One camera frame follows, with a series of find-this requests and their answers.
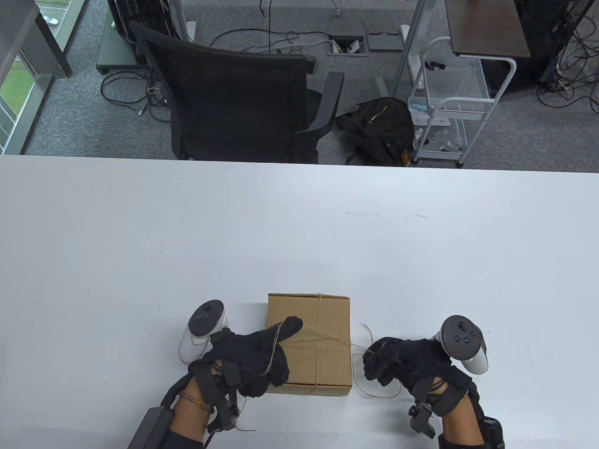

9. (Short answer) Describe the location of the person's left hand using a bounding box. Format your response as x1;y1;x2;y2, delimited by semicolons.
189;316;304;398

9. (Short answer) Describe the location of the person's right hand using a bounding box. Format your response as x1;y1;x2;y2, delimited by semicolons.
363;337;476;404

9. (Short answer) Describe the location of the brown cardboard box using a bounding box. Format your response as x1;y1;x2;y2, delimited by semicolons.
267;293;352;397

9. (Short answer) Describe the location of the thin jute twine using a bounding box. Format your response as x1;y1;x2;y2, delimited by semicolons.
204;293;404;449

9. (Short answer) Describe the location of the black forearm battery pack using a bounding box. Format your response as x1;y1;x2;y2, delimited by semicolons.
127;407;176;449
482;416;506;449

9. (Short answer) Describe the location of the person's right forearm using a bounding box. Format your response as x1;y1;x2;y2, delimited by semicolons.
439;393;485;441

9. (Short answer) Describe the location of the person's left forearm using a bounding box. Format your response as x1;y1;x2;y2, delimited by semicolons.
168;374;217;438

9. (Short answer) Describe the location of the grey floor outlet box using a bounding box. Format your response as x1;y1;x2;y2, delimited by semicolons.
326;35;369;57

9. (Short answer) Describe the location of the grey and white hand controller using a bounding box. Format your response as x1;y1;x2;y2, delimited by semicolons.
436;315;489;375
178;300;230;364

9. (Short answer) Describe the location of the black backpack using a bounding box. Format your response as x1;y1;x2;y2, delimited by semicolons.
336;97;417;167

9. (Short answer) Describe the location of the black mesh office chair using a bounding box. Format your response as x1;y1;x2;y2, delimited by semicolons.
129;21;344;164

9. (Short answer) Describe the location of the grey floor cover plate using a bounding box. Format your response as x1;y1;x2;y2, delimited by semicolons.
366;32;403;51

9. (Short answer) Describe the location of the dark brown side table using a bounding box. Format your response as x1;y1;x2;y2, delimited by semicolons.
445;0;532;59

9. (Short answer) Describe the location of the black equipment rack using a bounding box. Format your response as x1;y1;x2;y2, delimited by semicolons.
107;0;174;38

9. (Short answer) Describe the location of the braided wrist bracelet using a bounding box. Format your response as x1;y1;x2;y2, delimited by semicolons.
178;391;216;414

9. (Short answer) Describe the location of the black forearm strap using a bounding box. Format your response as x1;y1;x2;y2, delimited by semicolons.
438;433;486;449
164;430;205;449

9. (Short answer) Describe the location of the white wire cart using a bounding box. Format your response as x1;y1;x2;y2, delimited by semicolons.
407;36;518;169

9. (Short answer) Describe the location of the black floor cable tangle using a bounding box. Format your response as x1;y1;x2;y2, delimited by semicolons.
536;0;599;113
101;70;171;123

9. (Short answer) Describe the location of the grey aluminium post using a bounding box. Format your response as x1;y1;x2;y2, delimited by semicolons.
391;0;429;96

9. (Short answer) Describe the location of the grey stand base plate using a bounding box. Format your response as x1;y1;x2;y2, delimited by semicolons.
97;28;146;73

